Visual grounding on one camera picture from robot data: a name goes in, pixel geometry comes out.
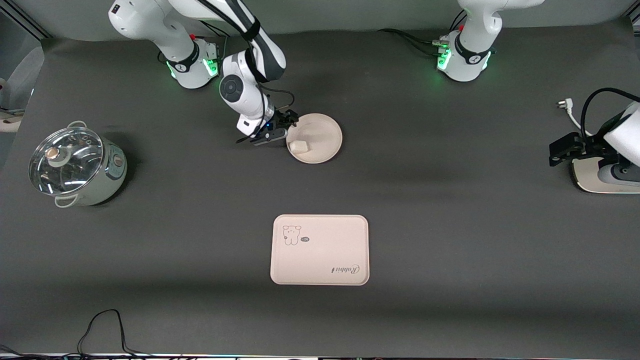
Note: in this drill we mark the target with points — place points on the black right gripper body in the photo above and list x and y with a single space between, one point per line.
283 119

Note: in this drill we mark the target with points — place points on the small white bun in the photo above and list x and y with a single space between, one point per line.
300 146

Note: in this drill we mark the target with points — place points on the round beige plate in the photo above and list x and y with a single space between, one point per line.
322 132

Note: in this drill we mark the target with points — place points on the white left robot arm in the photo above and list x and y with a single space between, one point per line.
475 60

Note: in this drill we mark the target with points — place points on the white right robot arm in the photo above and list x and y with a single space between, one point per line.
150 20

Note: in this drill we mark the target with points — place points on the beige rabbit print tray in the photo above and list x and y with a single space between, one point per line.
320 260

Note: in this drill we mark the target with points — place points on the white toaster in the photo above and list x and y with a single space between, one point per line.
587 182

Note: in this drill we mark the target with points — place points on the pale green electric pot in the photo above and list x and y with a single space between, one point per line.
107 175

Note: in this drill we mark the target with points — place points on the dark grey table mat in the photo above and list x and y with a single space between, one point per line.
450 300

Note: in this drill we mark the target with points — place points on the glass pot lid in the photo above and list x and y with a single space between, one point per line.
65 175

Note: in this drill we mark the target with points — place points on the grey chair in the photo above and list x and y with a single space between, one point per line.
27 75

